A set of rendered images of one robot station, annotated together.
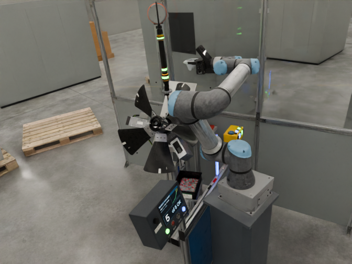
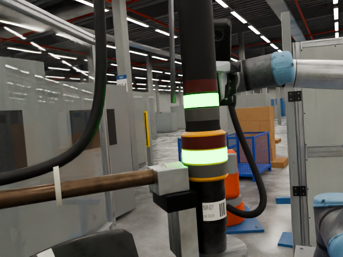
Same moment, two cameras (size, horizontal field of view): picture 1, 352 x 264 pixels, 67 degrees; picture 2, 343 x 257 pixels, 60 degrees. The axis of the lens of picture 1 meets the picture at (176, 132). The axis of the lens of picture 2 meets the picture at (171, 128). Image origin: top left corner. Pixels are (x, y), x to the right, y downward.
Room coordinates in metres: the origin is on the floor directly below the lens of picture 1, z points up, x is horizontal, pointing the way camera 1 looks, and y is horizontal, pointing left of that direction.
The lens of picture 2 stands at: (1.85, 0.29, 1.60)
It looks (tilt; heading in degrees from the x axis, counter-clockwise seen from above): 3 degrees down; 249
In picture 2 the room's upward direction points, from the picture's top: 4 degrees counter-clockwise
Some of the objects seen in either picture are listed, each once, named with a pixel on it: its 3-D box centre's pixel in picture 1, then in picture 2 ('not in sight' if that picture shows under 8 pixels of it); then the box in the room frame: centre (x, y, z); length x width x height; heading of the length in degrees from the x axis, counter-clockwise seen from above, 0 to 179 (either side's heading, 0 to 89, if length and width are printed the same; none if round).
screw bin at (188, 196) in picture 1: (187, 184); not in sight; (1.47, -0.04, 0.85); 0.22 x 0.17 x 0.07; 160
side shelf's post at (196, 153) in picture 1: (197, 166); not in sight; (2.24, -0.18, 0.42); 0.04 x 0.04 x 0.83; 56
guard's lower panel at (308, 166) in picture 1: (215, 153); not in sight; (2.31, -0.38, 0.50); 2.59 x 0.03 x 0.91; 56
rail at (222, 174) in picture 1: (213, 187); not in sight; (1.43, -0.22, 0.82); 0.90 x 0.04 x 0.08; 146
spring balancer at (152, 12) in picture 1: (156, 13); not in sight; (2.44, 0.04, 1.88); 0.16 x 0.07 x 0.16; 91
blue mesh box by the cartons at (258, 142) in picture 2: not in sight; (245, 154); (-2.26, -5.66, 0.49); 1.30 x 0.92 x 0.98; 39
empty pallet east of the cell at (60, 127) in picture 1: (61, 129); not in sight; (4.22, 1.97, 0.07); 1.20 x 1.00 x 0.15; 113
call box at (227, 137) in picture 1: (233, 135); not in sight; (1.76, -0.43, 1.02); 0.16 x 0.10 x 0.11; 146
